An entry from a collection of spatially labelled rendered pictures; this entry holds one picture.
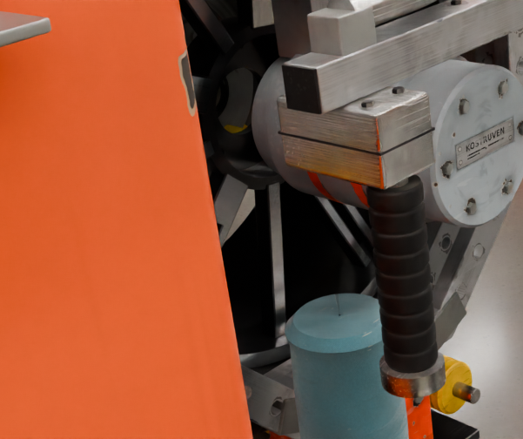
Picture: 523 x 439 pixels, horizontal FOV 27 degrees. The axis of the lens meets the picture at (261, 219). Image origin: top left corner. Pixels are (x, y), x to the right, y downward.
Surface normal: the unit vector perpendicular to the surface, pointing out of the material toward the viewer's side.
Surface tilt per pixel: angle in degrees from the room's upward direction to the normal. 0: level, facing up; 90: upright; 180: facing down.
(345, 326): 0
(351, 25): 90
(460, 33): 90
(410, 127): 90
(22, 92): 90
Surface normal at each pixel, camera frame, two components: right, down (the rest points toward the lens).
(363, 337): 0.18, -0.42
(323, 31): -0.73, 0.36
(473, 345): -0.14, -0.91
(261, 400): 0.66, 0.20
